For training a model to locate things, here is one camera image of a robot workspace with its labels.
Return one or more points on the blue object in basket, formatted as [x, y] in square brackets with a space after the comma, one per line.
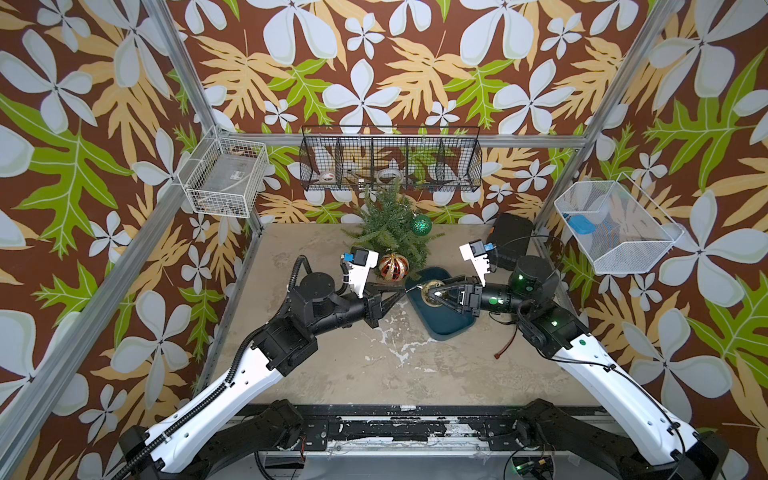
[581, 225]

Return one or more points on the gold ball ornament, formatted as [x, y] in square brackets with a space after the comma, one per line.
[430, 293]

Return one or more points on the green glitter ball ornament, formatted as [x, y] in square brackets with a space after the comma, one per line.
[421, 225]

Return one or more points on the black hard case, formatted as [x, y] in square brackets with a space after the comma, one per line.
[510, 237]

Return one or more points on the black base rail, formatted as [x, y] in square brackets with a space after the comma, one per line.
[326, 427]

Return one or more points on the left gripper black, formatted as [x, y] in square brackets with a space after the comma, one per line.
[374, 307]

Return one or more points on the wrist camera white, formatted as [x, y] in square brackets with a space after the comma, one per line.
[356, 265]
[477, 253]

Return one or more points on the red gold striped ornament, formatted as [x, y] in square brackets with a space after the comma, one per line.
[393, 267]

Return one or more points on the white wire basket left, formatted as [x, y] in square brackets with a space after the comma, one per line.
[223, 175]

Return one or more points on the black wire basket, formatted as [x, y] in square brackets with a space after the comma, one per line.
[370, 157]

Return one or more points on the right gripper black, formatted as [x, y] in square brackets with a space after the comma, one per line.
[470, 297]

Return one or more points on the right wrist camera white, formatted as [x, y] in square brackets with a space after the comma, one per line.
[477, 253]

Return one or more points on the small green christmas tree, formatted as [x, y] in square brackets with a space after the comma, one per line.
[385, 226]

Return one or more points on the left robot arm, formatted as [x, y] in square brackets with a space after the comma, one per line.
[196, 442]

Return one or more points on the white mesh basket right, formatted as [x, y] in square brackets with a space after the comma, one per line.
[633, 232]

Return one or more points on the teal plastic tray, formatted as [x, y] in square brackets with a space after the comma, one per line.
[441, 322]

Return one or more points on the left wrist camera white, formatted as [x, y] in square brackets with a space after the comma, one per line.
[356, 265]

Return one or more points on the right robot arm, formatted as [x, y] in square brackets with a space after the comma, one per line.
[654, 444]

